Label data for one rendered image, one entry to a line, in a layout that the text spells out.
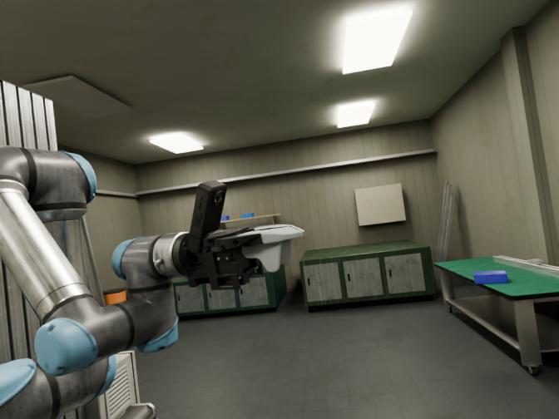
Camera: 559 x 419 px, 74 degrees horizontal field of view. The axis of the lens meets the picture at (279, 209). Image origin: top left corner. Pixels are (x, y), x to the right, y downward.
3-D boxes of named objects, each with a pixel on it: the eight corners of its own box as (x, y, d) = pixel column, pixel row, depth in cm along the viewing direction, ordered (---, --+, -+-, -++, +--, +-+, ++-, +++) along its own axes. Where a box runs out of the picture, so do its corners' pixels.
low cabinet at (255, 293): (288, 293, 836) (284, 260, 839) (277, 312, 667) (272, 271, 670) (205, 301, 861) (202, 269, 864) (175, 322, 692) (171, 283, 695)
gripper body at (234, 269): (269, 273, 59) (210, 276, 65) (258, 220, 58) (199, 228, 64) (242, 289, 52) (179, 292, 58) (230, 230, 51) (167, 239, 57)
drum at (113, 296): (112, 327, 713) (108, 289, 716) (135, 325, 707) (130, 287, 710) (98, 335, 669) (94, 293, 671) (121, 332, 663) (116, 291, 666)
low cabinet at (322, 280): (411, 280, 801) (405, 239, 804) (438, 301, 603) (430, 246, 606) (310, 290, 829) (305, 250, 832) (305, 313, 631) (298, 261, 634)
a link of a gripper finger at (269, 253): (309, 266, 51) (254, 269, 55) (301, 224, 50) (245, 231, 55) (300, 273, 48) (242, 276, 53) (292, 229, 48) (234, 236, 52)
